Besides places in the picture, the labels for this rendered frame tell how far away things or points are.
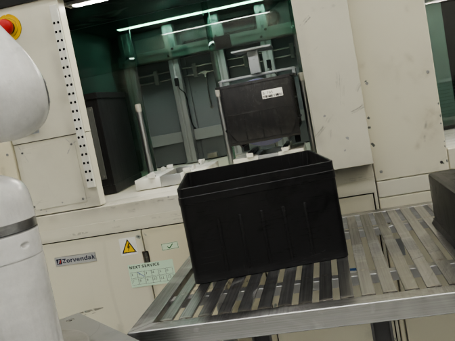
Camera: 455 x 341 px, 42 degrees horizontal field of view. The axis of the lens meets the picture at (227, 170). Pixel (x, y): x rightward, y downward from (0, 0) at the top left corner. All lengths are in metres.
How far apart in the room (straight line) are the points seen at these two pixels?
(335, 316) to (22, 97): 0.51
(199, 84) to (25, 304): 1.66
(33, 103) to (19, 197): 0.13
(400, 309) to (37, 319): 0.48
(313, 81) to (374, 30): 0.18
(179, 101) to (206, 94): 0.12
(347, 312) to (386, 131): 0.66
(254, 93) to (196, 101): 0.65
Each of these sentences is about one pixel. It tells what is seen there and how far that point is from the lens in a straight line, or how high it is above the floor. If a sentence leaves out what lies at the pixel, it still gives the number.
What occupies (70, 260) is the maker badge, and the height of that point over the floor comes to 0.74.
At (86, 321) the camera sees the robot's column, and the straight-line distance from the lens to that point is 1.02.
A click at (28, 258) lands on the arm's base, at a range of 0.83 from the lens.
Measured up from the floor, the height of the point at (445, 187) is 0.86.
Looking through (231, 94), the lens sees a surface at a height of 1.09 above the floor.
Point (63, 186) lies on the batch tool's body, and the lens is 1.58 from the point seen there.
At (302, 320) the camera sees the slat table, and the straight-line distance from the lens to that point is 0.86.
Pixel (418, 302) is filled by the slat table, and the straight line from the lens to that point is 0.86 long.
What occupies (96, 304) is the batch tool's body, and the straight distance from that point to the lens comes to 1.62.
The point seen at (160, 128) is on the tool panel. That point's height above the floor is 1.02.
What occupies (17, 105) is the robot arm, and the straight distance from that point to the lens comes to 0.82.
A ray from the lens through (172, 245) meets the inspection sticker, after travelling 1.51.
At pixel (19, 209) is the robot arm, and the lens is 0.82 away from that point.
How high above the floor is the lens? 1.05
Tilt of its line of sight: 6 degrees down
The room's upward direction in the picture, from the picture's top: 11 degrees counter-clockwise
